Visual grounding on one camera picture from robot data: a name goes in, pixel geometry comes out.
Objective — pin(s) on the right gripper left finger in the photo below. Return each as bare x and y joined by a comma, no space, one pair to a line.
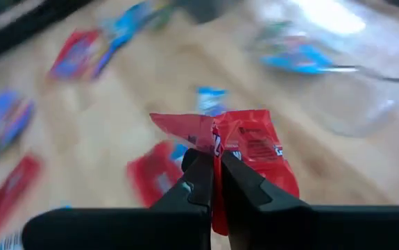
116,229

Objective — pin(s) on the blue Haribo gummy bag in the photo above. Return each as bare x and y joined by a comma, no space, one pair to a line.
299,60

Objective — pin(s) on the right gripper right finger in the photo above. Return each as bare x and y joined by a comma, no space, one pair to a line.
324,229

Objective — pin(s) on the red Twizzlers packet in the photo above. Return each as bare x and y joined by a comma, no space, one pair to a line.
8,194
150,177
254,139
69,41

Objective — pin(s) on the clear plastic bin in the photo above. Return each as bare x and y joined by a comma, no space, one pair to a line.
358,104

